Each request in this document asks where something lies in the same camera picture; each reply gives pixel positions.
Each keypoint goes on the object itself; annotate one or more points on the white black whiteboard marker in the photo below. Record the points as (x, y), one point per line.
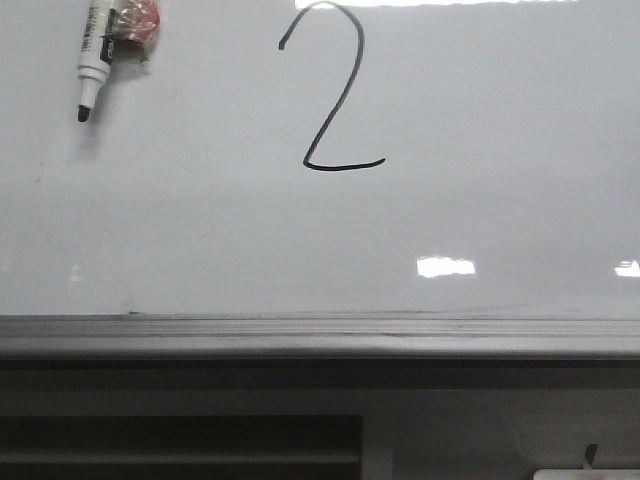
(113, 29)

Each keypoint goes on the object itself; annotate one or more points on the white whiteboard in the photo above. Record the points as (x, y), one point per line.
(495, 153)

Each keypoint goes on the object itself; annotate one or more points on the grey aluminium marker tray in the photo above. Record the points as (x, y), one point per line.
(377, 336)

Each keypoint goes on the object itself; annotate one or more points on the white object with red edge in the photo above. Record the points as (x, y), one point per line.
(587, 474)

